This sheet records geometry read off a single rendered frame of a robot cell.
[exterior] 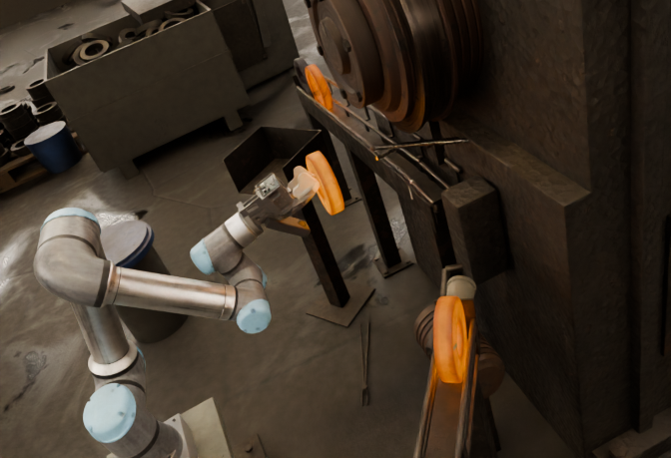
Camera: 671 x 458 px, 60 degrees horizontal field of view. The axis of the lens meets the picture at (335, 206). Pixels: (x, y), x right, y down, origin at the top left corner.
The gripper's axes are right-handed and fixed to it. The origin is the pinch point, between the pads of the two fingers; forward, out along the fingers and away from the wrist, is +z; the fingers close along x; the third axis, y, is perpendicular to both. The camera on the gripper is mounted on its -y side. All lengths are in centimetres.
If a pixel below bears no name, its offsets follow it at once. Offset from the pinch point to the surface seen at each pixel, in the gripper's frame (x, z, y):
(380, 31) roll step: -15.0, 25.3, 26.8
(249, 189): 54, -22, -20
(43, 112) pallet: 334, -136, -20
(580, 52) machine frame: -46, 42, 19
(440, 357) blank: -53, -2, -10
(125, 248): 80, -76, -23
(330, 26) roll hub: -1.6, 20.0, 28.3
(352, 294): 48, -19, -81
